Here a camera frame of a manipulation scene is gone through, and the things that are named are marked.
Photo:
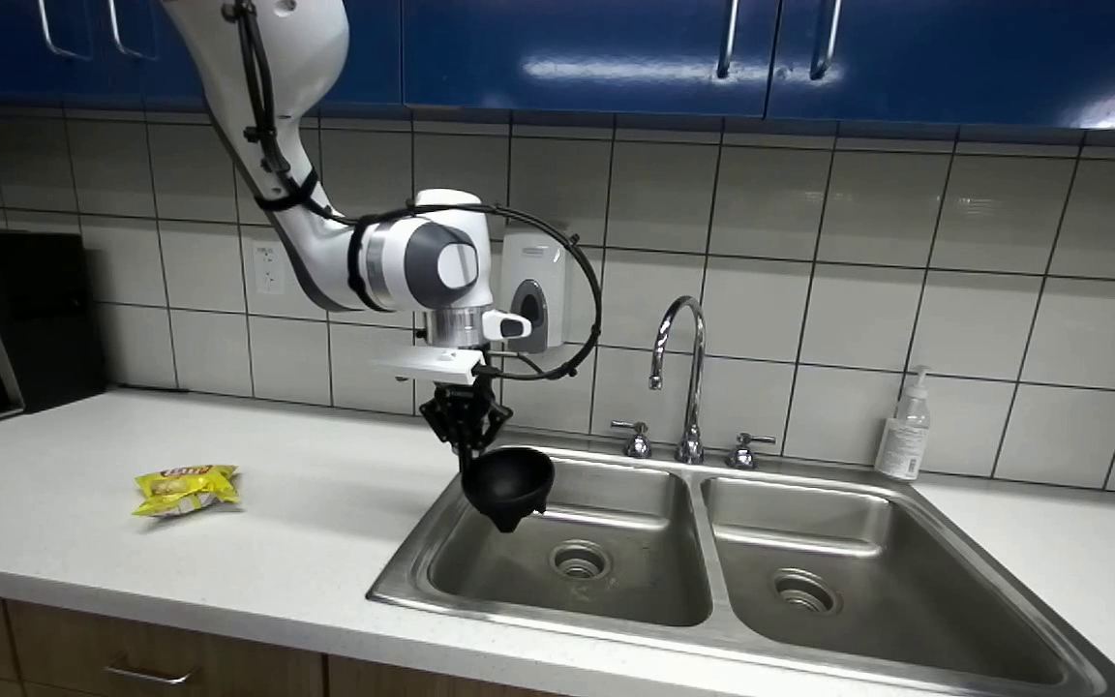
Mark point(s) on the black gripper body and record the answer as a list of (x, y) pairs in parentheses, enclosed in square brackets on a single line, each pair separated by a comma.
[(468, 410)]

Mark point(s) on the black bowl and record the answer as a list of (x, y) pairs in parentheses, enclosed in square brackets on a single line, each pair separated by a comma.
[(514, 490)]

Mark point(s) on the stainless steel double sink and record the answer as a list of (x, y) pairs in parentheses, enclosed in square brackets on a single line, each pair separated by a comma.
[(766, 595)]

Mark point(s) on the chrome gooseneck faucet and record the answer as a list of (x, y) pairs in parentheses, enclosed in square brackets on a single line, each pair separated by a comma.
[(691, 374)]

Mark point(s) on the yellow chips bag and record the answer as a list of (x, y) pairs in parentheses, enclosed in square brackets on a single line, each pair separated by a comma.
[(189, 490)]

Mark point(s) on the clear pump soap bottle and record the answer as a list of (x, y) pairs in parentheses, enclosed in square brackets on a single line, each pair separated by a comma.
[(905, 437)]

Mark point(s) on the wooden base cabinet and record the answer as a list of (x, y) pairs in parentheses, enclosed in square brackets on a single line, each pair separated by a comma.
[(66, 640)]

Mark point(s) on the black coffee machine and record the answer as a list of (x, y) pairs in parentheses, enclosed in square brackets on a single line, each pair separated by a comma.
[(17, 321)]

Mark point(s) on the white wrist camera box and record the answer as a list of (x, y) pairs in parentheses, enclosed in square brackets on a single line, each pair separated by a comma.
[(441, 366)]

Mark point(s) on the white wall soap dispenser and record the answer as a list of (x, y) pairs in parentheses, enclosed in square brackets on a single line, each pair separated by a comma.
[(548, 277)]

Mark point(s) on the white wall outlet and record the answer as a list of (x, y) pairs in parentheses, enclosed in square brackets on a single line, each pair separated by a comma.
[(264, 271)]

